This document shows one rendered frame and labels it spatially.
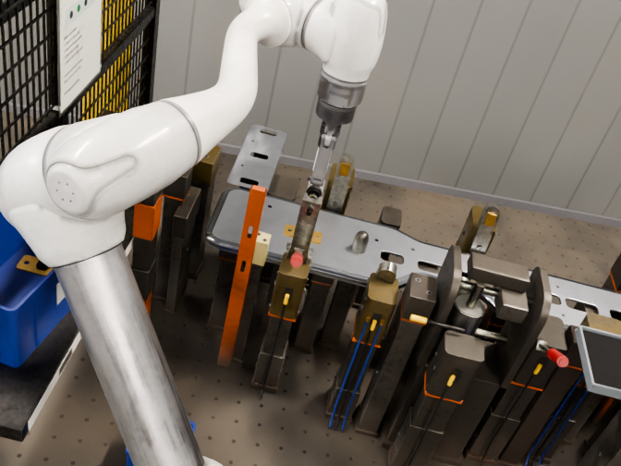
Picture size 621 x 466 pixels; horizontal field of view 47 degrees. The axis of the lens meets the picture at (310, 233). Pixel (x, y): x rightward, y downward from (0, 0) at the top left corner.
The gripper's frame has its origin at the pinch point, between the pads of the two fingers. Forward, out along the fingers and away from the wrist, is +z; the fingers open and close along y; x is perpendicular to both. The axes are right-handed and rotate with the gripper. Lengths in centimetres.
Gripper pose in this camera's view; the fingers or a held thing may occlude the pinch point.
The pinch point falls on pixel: (316, 184)
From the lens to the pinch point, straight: 148.2
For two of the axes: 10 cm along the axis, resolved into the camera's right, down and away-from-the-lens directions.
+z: -2.1, 7.6, 6.1
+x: 9.7, 2.5, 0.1
